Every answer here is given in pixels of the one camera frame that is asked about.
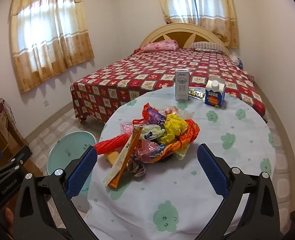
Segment white red-print plastic bag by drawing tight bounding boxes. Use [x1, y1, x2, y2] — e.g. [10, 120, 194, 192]
[160, 105, 193, 120]

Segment red foam net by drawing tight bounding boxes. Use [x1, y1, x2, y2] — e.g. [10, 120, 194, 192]
[95, 132, 135, 155]

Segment striped pillow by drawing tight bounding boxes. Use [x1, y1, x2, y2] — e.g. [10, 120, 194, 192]
[189, 41, 228, 53]

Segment dark grey scrubbing cloth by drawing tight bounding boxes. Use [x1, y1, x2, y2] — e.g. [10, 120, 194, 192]
[128, 159, 147, 179]

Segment pink pillow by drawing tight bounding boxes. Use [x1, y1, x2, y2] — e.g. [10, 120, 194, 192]
[143, 39, 179, 53]

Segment yellow plastic bag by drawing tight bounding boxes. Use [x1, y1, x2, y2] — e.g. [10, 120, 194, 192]
[160, 114, 188, 144]

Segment purple plastic bag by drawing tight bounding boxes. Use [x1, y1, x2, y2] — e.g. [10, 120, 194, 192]
[147, 106, 166, 125]

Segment yellow sponge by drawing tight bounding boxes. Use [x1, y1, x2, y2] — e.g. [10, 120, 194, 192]
[105, 151, 120, 167]

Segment pink transparent plastic bag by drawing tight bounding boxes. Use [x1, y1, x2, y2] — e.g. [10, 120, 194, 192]
[123, 122, 163, 158]

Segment bed with red checkered cover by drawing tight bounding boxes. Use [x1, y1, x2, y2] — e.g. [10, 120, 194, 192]
[70, 47, 266, 125]

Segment gold snack wrapper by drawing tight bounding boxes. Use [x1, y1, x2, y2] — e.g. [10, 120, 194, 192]
[189, 87, 206, 100]

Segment grey milk carton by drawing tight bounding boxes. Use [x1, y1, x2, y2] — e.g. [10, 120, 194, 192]
[175, 69, 190, 102]

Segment orange snack wrapper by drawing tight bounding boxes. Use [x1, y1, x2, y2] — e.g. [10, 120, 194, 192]
[147, 140, 190, 163]

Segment teal plastic bin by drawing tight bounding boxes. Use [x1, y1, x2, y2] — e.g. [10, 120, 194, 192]
[46, 131, 97, 178]

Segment long orange white packet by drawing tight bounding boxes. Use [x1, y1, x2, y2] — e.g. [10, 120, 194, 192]
[104, 126, 143, 188]

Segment white and blue cloth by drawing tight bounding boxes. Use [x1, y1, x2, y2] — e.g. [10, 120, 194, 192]
[230, 54, 244, 69]

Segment person's left hand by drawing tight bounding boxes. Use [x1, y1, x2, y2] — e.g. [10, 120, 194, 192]
[4, 206, 15, 239]

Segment blue milk carton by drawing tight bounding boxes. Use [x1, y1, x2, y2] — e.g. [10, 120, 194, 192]
[204, 76, 226, 108]

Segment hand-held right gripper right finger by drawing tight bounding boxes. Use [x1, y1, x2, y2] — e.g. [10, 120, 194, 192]
[197, 144, 284, 240]

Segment cream wooden bed headboard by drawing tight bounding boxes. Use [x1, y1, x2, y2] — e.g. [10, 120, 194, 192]
[140, 22, 231, 55]

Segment wooden cabinet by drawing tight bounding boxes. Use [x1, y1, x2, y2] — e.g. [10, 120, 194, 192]
[0, 110, 43, 180]

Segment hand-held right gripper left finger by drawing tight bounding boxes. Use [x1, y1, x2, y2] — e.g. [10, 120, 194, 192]
[13, 145, 103, 240]

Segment round table with green-print cloth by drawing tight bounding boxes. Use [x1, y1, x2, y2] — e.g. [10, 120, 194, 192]
[84, 86, 276, 240]

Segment beige patterned window curtain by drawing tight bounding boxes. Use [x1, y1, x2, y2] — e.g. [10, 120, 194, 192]
[154, 0, 238, 49]
[10, 0, 94, 94]

